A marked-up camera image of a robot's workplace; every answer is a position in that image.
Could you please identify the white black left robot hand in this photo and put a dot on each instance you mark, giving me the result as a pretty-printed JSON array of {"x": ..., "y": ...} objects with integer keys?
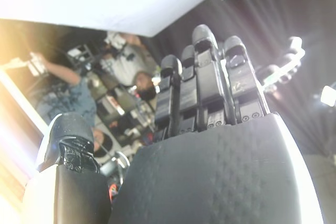
[{"x": 210, "y": 176}]

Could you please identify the person in white shirt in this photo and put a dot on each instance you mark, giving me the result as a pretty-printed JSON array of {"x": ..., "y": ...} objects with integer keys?
[{"x": 123, "y": 64}]

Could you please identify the person in blue shirt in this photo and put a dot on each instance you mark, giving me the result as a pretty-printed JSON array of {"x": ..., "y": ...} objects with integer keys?
[{"x": 78, "y": 98}]

